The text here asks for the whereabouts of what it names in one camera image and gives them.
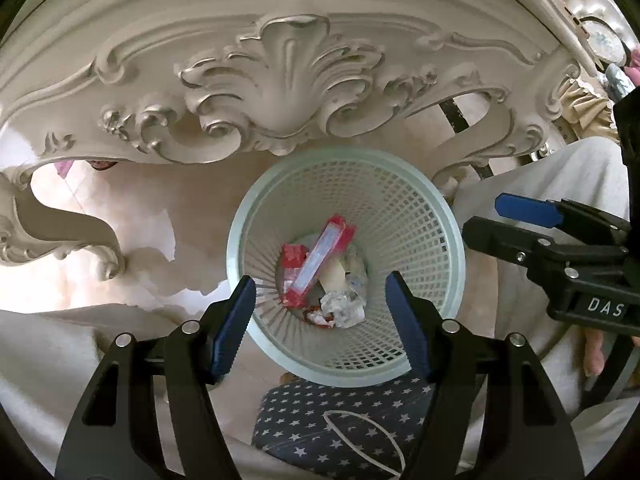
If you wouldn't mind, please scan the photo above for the white paper roll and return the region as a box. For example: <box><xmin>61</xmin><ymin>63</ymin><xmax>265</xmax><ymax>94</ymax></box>
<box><xmin>320</xmin><ymin>257</ymin><xmax>353</xmax><ymax>293</ymax></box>

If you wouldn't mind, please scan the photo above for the dark star-patterned slipper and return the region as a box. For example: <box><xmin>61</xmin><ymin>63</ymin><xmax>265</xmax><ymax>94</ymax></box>
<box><xmin>251</xmin><ymin>374</ymin><xmax>437</xmax><ymax>477</ymax></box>

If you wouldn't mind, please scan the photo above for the round bolster cushion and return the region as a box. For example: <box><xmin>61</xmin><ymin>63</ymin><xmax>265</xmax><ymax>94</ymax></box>
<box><xmin>582</xmin><ymin>17</ymin><xmax>628</xmax><ymax>66</ymax></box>

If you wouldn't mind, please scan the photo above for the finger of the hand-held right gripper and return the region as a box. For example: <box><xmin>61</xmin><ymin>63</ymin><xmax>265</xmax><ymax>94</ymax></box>
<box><xmin>462</xmin><ymin>216</ymin><xmax>581</xmax><ymax>286</ymax></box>
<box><xmin>495</xmin><ymin>193</ymin><xmax>630</xmax><ymax>246</ymax></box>

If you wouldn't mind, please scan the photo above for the crumpled white paper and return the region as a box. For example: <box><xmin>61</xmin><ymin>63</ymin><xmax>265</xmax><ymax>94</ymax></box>
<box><xmin>320</xmin><ymin>290</ymin><xmax>366</xmax><ymax>330</ymax></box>

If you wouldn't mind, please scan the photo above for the small red and white wrapper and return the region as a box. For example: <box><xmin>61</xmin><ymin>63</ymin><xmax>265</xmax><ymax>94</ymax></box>
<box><xmin>305</xmin><ymin>305</ymin><xmax>336</xmax><ymax>329</ymax></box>

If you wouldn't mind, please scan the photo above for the dark cloth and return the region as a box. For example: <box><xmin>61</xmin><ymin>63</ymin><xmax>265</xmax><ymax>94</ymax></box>
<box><xmin>612</xmin><ymin>95</ymin><xmax>640</xmax><ymax>221</ymax></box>

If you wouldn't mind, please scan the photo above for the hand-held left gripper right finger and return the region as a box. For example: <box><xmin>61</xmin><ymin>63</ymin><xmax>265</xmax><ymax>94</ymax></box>
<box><xmin>384</xmin><ymin>270</ymin><xmax>583</xmax><ymax>480</ymax></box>

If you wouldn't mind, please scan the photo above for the long red and white box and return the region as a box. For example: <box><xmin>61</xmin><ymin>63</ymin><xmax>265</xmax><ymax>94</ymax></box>
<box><xmin>287</xmin><ymin>215</ymin><xmax>357</xmax><ymax>297</ymax></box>

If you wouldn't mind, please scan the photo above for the carved cream coffee table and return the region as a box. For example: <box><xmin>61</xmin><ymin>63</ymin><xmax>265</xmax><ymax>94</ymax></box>
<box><xmin>0</xmin><ymin>0</ymin><xmax>601</xmax><ymax>281</ymax></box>

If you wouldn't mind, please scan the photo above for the red snack wrapper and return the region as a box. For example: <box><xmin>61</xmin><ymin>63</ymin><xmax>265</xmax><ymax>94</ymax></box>
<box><xmin>280</xmin><ymin>244</ymin><xmax>308</xmax><ymax>308</ymax></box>

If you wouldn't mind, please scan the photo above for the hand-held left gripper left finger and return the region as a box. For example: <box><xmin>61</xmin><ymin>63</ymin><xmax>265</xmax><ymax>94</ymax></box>
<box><xmin>54</xmin><ymin>275</ymin><xmax>257</xmax><ymax>480</ymax></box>

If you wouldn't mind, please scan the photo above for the beige fringed sofa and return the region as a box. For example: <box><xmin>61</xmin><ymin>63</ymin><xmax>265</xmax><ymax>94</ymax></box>
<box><xmin>530</xmin><ymin>0</ymin><xmax>640</xmax><ymax>161</ymax></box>

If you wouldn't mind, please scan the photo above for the person's right hand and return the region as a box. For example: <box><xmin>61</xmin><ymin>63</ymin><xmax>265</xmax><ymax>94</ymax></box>
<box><xmin>582</xmin><ymin>326</ymin><xmax>610</xmax><ymax>378</ymax></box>

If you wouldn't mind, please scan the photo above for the white mesh wastebasket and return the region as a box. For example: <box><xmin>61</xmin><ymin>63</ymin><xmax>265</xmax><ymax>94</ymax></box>
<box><xmin>226</xmin><ymin>148</ymin><xmax>467</xmax><ymax>388</ymax></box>

